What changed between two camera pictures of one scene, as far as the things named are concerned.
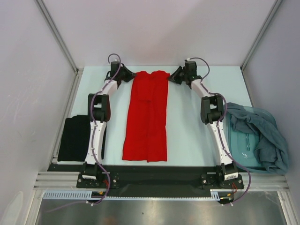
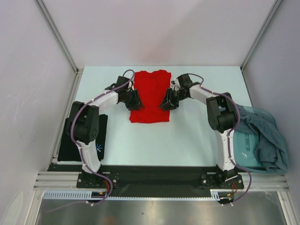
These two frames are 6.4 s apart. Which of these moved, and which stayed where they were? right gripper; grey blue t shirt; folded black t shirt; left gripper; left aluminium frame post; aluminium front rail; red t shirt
Moved: red t shirt; left gripper; right gripper
Stayed: left aluminium frame post; aluminium front rail; folded black t shirt; grey blue t shirt
